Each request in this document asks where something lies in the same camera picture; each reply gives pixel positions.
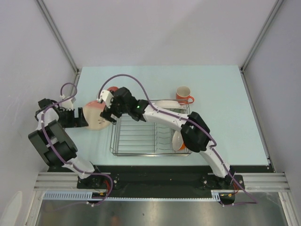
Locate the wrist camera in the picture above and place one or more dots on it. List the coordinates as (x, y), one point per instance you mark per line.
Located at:
(67, 103)
(106, 97)

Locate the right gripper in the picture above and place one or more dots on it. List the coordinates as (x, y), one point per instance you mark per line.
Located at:
(108, 116)

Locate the aluminium front rail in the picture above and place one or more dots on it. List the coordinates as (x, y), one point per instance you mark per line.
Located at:
(254, 182)

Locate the metal wire dish rack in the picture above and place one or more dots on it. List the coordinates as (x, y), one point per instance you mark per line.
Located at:
(138, 138)

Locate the aluminium frame post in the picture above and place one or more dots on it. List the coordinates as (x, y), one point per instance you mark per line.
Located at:
(57, 35)
(263, 32)

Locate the pink plastic cup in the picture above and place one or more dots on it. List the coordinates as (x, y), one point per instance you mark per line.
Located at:
(112, 89)

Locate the white slotted cable duct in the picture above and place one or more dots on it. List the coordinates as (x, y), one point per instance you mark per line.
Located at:
(90, 196)

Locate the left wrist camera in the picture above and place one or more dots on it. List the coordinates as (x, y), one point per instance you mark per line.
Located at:
(67, 103)

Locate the pink cream floral plate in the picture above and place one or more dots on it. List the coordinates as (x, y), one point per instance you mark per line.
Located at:
(92, 111)

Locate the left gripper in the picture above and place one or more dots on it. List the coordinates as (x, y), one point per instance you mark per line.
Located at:
(75, 122)

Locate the right aluminium frame post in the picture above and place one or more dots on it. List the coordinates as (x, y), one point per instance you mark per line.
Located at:
(263, 32)

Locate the orange white bowl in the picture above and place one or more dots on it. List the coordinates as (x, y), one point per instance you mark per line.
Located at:
(177, 142)

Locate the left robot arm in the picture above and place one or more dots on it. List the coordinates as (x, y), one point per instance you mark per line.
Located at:
(55, 146)

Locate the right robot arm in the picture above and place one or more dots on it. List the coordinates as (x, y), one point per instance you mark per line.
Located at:
(194, 131)

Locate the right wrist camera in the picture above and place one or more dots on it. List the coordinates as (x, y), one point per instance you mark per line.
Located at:
(106, 97)

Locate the white grey-rimmed deep plate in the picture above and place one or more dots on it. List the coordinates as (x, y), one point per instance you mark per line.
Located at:
(168, 104)

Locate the left aluminium frame post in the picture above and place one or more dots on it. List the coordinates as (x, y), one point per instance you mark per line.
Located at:
(57, 35)

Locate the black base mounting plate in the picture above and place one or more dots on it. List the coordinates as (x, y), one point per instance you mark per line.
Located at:
(163, 182)

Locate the orange white mug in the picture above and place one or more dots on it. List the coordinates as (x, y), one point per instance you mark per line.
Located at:
(183, 95)

